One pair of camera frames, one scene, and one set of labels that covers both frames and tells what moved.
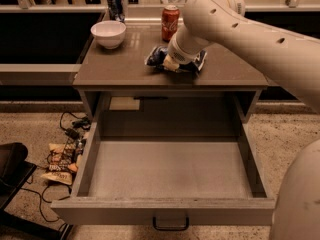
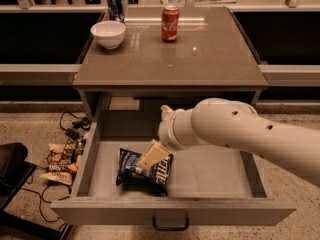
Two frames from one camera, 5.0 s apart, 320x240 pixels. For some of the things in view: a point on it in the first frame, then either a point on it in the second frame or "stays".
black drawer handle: (171, 229) stays
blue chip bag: (157, 57) to (153, 178)
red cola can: (170, 19) stays
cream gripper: (177, 56) to (166, 129)
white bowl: (110, 34) stays
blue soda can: (115, 5) stays
